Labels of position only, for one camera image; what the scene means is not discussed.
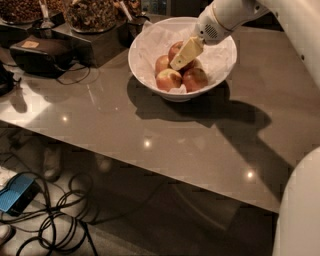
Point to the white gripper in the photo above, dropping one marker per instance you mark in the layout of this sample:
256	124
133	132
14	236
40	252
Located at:
208	29

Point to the red apple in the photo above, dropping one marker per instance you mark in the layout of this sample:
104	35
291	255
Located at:
168	79
174	49
195	79
161	64

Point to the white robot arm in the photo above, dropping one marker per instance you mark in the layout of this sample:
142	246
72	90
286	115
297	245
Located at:
298	225

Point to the white paper bowl liner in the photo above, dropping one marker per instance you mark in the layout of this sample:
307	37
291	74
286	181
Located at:
153	43

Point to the white ceramic bowl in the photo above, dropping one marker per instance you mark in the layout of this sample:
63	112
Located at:
182	95

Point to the black cup with scoop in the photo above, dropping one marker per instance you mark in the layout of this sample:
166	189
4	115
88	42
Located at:
129	30

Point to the dark wooden display stand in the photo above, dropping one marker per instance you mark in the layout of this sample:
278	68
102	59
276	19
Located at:
90	49

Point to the middle glass jar of granola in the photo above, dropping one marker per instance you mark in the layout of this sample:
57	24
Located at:
90	16

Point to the black box with label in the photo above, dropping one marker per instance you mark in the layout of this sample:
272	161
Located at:
42	57

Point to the metal scoop in cup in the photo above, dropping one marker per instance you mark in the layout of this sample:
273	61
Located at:
44	27

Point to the left glass jar of nuts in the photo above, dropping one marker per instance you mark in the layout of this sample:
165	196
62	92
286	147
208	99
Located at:
27	11

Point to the black object at left edge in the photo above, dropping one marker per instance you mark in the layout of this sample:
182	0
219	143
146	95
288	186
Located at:
6	80

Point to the blue foot pedal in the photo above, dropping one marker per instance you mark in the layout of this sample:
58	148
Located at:
17	194

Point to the white shoe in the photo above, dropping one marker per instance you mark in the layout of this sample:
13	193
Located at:
5	233

